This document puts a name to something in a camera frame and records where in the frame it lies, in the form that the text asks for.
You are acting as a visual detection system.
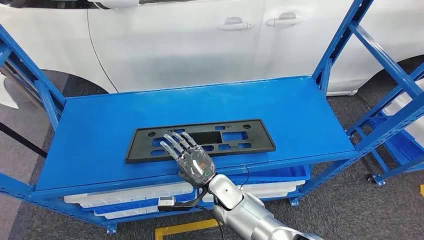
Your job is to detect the black pole stand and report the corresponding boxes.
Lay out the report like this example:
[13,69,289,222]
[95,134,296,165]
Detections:
[0,121,49,159]

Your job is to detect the yellow floor tape square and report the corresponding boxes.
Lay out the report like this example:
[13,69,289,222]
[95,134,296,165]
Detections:
[154,218,223,240]

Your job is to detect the white plastic bin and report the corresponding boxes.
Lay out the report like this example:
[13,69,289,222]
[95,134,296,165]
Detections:
[63,182,195,210]
[94,205,160,220]
[201,180,306,204]

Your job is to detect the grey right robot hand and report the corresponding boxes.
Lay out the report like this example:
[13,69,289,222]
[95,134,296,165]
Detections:
[159,131,217,189]

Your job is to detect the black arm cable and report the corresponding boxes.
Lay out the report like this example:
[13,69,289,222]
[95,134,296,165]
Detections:
[194,204,227,240]

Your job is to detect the black plastic plate part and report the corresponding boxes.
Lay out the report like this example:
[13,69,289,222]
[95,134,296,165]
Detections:
[125,119,276,165]

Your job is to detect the white flat panel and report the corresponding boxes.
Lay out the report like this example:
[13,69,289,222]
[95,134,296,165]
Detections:
[0,72,19,110]

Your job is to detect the large white crate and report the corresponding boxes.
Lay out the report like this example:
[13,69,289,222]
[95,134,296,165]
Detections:
[384,79,424,147]

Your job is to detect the white car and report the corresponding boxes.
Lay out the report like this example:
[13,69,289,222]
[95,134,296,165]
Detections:
[0,0,424,97]

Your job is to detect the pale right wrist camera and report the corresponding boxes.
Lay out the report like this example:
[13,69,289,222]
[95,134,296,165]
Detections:
[157,196,176,212]

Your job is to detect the blue metal shelf rack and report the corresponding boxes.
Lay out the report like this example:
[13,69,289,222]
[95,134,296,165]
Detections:
[347,62,424,187]
[0,0,424,236]

